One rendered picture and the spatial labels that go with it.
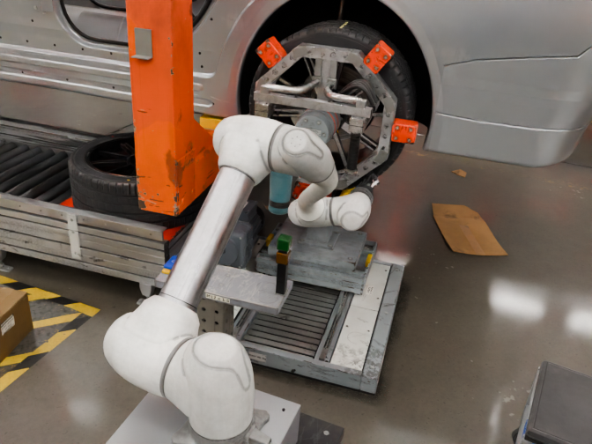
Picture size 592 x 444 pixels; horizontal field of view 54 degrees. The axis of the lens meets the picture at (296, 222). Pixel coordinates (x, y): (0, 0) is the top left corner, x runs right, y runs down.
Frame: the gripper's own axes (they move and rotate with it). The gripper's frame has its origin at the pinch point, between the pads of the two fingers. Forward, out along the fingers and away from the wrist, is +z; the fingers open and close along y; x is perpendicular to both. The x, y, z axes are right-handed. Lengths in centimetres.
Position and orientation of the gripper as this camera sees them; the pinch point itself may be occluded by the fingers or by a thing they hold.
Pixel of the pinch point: (370, 176)
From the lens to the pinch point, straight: 234.4
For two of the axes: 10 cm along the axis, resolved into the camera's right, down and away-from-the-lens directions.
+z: 2.8, -4.4, 8.5
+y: 7.3, -4.9, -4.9
